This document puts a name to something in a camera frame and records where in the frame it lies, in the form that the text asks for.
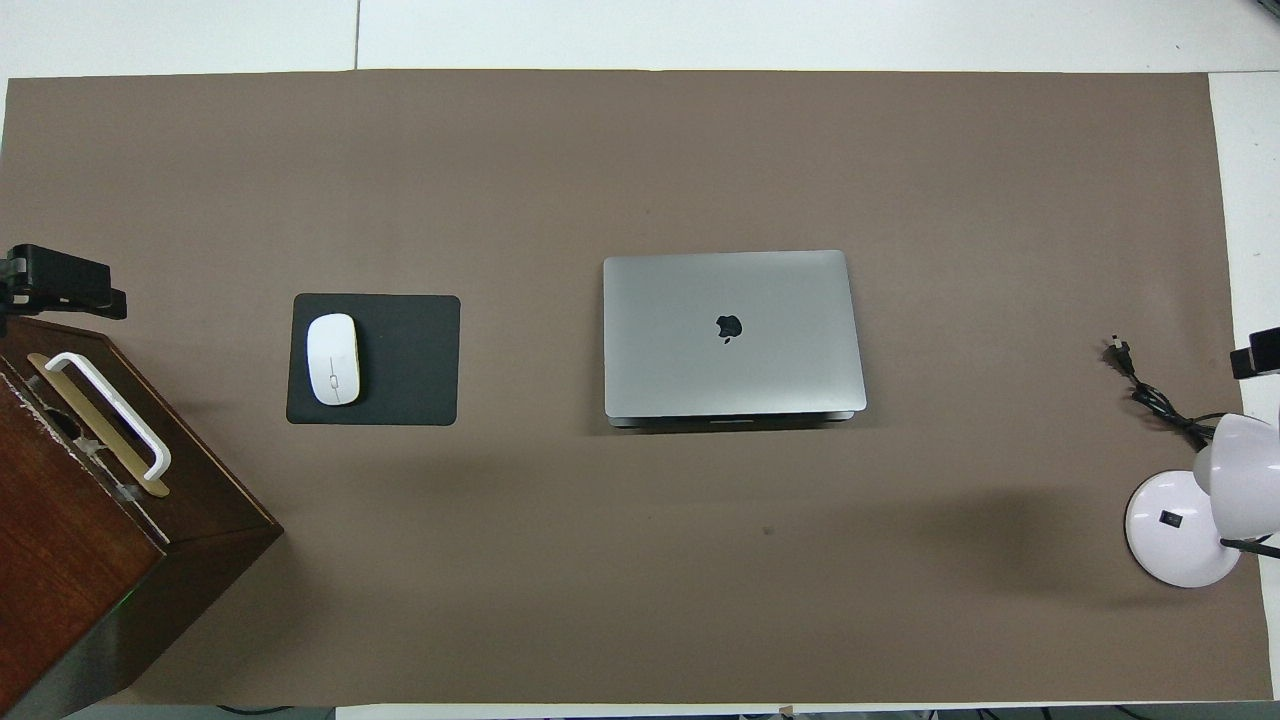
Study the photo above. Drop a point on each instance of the black mouse pad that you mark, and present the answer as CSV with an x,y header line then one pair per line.
x,y
420,360

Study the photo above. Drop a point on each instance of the brown table mat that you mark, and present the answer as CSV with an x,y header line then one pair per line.
x,y
640,580

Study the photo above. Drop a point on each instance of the silver Apple laptop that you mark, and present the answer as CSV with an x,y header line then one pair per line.
x,y
680,340

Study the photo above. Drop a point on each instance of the dark brown wooden box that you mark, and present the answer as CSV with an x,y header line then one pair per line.
x,y
60,520

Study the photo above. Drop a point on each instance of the white computer mouse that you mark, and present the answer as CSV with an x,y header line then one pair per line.
x,y
333,360

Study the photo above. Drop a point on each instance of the white desk lamp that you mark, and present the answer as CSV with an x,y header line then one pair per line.
x,y
1170,530

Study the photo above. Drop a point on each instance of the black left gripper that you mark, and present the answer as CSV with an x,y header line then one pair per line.
x,y
8,278

